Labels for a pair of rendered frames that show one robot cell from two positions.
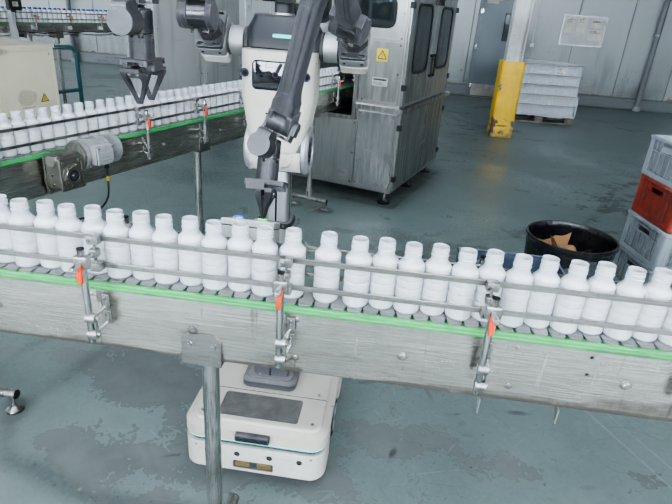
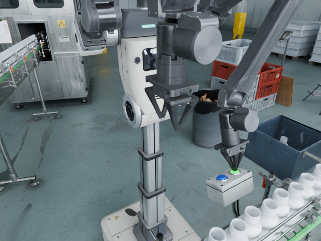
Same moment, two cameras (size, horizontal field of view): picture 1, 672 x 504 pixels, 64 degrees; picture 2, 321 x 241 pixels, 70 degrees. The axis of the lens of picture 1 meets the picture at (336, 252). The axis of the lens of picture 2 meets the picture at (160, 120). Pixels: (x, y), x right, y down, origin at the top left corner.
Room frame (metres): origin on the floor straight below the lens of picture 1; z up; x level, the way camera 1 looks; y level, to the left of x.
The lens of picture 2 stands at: (0.97, 0.76, 1.63)
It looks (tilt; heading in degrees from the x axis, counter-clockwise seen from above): 28 degrees down; 323
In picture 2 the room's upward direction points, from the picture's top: straight up
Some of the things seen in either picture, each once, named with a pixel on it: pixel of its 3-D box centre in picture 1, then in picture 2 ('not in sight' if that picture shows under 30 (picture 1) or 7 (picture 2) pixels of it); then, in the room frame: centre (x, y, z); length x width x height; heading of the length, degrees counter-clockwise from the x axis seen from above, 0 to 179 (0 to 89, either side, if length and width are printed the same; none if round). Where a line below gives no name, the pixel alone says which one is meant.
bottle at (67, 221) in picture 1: (70, 237); not in sight; (1.17, 0.64, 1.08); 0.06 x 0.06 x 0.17
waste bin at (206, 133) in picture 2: (557, 289); (208, 119); (2.61, -1.21, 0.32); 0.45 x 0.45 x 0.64
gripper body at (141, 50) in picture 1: (142, 49); (170, 71); (1.31, 0.48, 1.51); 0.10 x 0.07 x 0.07; 175
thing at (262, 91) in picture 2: not in sight; (257, 86); (2.91, -2.73, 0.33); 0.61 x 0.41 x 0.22; 87
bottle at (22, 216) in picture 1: (24, 232); not in sight; (1.18, 0.75, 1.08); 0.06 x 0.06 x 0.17
